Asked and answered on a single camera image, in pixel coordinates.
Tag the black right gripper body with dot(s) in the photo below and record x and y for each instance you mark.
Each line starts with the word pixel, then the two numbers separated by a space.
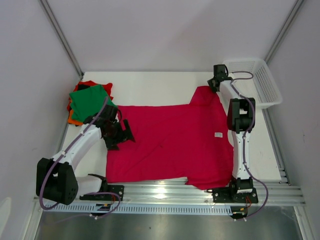
pixel 213 83

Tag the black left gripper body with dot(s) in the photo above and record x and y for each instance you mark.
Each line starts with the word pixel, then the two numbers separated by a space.
pixel 117 135

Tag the crimson t shirt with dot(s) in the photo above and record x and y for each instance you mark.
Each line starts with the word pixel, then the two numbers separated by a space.
pixel 188 140

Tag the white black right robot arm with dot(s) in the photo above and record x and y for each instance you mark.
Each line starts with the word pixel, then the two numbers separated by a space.
pixel 241 119

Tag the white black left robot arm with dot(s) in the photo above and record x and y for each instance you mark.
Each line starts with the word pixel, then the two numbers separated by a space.
pixel 55 177

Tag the green folded t shirt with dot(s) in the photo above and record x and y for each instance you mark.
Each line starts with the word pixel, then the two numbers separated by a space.
pixel 87 102

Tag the red folded t shirt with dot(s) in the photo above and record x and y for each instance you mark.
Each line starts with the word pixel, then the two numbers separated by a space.
pixel 82 85

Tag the white plastic basket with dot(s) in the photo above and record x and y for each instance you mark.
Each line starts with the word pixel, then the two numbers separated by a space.
pixel 254 80

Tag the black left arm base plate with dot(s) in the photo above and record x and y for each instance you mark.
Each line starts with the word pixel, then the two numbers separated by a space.
pixel 116 189

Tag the aluminium front rail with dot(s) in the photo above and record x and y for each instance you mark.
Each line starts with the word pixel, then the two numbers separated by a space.
pixel 176 192

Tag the white slotted cable duct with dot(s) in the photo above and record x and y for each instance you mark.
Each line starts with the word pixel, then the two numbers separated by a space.
pixel 129 208

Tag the right aluminium corner post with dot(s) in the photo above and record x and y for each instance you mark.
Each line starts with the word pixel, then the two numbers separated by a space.
pixel 284 30

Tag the aluminium corner post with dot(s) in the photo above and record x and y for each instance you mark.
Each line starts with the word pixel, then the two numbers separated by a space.
pixel 284 30
pixel 52 19

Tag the left aluminium corner post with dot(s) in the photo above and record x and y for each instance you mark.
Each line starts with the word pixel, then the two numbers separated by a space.
pixel 52 19

